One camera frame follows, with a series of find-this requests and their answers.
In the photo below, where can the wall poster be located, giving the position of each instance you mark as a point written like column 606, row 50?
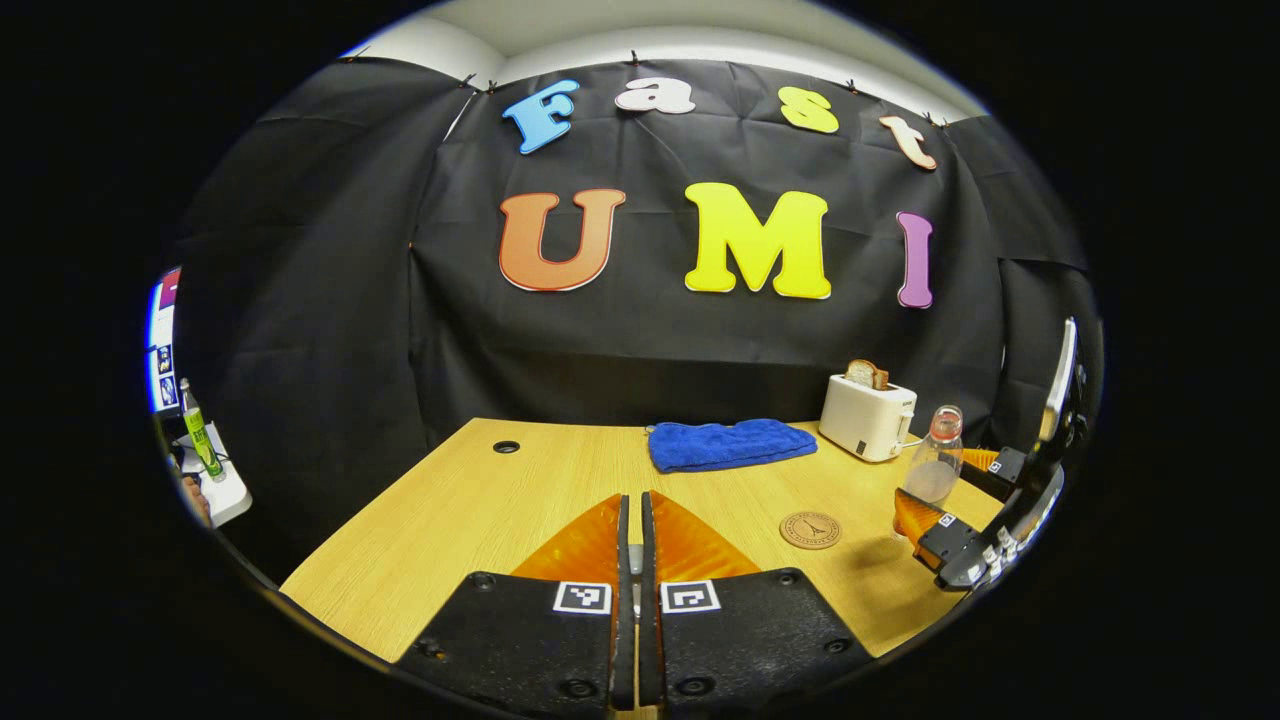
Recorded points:
column 163, row 340

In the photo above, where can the blue folded towel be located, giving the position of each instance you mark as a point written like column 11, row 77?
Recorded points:
column 730, row 445

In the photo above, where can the round brown coaster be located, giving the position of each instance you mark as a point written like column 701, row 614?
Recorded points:
column 810, row 530

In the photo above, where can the white tray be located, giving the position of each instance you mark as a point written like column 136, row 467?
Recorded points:
column 228, row 497

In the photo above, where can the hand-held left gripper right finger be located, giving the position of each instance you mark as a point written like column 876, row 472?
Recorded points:
column 648, row 650

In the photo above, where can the toast slice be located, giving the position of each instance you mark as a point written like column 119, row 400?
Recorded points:
column 866, row 375

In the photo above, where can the green bottle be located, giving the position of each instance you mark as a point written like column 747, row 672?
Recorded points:
column 200, row 440

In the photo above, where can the clear plastic water bottle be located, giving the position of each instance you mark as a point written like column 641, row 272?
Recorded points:
column 935, row 470

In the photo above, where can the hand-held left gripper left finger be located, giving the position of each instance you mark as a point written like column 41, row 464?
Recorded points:
column 622, row 650

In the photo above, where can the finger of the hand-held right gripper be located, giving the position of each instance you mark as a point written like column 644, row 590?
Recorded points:
column 940, row 535
column 1000, row 470

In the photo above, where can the white toaster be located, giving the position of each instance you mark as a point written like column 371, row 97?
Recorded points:
column 860, row 415

